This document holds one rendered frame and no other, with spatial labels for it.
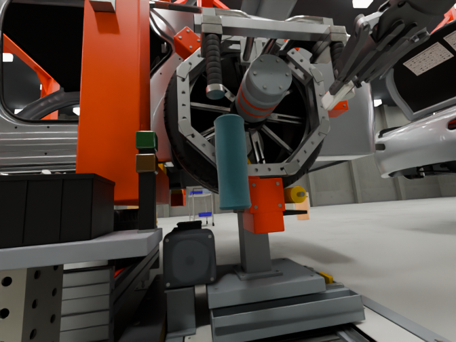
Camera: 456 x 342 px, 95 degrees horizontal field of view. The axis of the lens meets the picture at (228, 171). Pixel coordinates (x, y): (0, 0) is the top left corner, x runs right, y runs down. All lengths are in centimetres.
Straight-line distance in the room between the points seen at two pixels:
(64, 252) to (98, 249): 5
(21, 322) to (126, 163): 36
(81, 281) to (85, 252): 36
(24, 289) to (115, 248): 16
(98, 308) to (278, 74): 82
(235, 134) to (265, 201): 24
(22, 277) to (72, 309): 31
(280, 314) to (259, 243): 23
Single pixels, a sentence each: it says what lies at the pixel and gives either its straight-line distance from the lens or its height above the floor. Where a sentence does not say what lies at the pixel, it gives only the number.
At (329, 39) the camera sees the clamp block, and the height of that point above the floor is 91.
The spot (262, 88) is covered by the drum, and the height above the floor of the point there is 80.
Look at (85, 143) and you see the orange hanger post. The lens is 68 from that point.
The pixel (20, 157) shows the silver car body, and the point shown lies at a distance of 142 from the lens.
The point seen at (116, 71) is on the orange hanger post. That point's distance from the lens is 75.
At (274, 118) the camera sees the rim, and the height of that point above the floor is 83.
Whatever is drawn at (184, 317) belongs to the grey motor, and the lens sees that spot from 88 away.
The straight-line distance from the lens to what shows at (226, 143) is 56.
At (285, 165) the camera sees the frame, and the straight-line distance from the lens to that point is 73.
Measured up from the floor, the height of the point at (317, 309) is 15.
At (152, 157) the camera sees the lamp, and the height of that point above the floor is 60.
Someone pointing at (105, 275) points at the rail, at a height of 32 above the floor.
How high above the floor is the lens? 49
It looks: 9 degrees up
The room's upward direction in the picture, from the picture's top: 4 degrees counter-clockwise
